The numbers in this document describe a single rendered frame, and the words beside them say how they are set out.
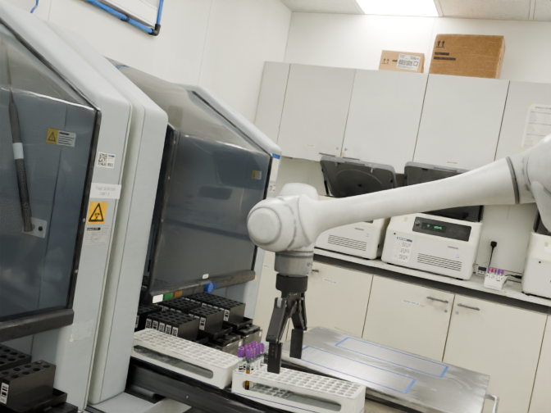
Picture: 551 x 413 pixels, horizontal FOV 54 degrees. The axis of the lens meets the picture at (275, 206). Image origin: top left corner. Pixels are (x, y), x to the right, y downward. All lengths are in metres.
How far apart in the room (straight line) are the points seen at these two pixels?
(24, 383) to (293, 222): 0.60
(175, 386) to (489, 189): 0.85
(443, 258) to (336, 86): 1.45
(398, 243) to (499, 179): 2.40
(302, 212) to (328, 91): 3.03
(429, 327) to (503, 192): 2.44
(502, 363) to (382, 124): 1.71
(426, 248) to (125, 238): 2.50
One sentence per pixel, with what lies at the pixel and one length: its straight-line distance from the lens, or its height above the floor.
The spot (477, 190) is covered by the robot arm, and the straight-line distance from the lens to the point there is 1.18.
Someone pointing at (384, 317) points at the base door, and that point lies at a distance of 3.60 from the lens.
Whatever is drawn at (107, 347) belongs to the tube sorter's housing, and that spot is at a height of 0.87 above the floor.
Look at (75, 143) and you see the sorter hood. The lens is 1.11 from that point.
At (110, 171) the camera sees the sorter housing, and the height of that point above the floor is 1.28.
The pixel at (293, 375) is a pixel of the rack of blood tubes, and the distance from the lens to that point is 1.33.
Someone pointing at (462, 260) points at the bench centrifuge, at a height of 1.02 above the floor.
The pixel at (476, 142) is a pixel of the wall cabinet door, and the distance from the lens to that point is 3.80.
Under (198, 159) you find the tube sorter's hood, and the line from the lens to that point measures 1.46.
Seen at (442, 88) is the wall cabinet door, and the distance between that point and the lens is 3.88.
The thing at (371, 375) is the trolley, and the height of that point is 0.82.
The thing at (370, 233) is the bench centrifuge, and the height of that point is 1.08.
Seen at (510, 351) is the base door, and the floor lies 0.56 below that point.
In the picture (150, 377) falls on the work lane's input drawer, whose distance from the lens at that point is 1.44.
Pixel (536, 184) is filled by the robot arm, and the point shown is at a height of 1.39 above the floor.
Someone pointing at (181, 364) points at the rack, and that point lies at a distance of 1.49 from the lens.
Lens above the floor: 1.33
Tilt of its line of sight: 3 degrees down
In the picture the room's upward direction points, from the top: 10 degrees clockwise
